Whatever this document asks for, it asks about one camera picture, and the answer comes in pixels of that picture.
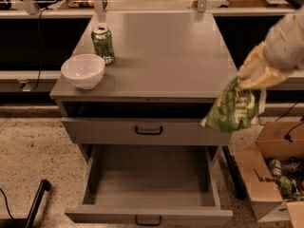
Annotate grey drawer cabinet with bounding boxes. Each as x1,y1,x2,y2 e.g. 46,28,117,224
50,11,237,157

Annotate closed grey top drawer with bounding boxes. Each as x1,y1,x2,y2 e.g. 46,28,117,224
62,117,231,145

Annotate black cable left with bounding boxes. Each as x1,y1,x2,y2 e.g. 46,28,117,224
30,7,53,92

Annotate cardboard box with snacks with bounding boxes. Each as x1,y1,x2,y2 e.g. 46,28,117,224
235,122,304,228

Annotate white bowl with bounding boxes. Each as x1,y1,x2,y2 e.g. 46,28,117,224
61,54,105,89

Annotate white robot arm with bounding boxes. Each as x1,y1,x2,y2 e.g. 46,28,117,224
237,7,304,89

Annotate open grey middle drawer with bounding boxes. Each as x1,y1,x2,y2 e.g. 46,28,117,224
66,145,233,227

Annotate green jalapeno chip bag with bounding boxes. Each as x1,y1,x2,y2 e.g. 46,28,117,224
200,78,266,132

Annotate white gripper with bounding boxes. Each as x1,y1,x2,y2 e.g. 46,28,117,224
237,12,304,89

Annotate black metal leg left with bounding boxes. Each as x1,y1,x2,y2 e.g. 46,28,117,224
0,180,51,228

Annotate black bar beside cabinet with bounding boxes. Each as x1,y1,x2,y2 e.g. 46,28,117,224
222,145,247,200

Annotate green soda can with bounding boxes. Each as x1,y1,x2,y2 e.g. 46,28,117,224
91,26,115,65

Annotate black cables right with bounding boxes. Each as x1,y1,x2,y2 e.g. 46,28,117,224
256,100,300,126

